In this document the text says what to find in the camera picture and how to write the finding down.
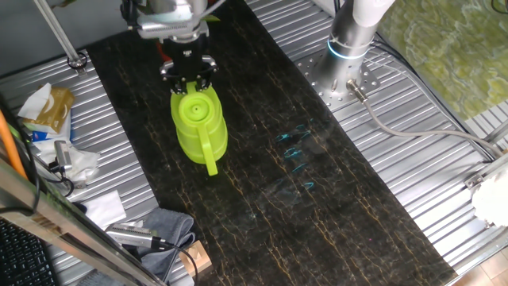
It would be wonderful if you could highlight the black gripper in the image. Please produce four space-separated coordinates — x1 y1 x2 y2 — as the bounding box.
159 36 219 95

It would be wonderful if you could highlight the lime green watering can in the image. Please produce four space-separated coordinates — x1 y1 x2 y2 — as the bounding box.
169 81 229 177

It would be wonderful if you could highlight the aluminium tripod pole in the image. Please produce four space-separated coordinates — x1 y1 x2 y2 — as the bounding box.
32 0 89 76

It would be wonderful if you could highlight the gold tissue box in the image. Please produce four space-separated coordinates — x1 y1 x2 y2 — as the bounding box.
17 82 75 134

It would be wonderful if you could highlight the crumpled white tissue pile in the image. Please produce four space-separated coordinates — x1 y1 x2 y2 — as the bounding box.
33 137 100 184

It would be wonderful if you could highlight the grey terry towel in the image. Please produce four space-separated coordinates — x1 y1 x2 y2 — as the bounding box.
77 207 196 286

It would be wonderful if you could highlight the flat white paper napkin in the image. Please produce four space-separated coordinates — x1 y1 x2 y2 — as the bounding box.
81 189 127 230

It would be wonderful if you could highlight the blue white packet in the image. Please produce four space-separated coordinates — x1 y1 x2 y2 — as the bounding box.
31 113 72 144

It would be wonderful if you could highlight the black marble mat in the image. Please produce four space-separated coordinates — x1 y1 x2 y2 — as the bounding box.
85 0 460 286

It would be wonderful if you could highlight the small wooden block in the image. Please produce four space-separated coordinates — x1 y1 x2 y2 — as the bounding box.
178 239 214 278

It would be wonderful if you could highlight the orange rod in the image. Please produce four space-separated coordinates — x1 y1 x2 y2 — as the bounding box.
0 109 29 180

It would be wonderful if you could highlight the black keyboard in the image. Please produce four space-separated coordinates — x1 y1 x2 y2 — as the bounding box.
0 218 56 286

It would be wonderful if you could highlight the white fluffy cloth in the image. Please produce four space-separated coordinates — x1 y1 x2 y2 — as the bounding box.
471 166 508 228

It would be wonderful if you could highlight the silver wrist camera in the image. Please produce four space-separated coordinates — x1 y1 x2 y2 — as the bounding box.
134 11 210 43

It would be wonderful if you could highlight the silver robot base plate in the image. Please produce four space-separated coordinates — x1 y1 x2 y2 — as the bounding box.
295 49 381 112

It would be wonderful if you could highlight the black camera cable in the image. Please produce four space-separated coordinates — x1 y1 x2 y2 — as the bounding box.
158 237 199 285
46 160 76 198

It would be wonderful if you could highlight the metal frame bar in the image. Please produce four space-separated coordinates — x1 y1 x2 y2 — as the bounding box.
0 158 167 286

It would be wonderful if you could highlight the thick grey robot cable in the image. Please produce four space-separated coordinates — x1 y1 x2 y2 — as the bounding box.
344 78 505 158

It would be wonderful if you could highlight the aluminium profile rail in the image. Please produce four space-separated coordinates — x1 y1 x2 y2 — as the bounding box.
464 118 508 190

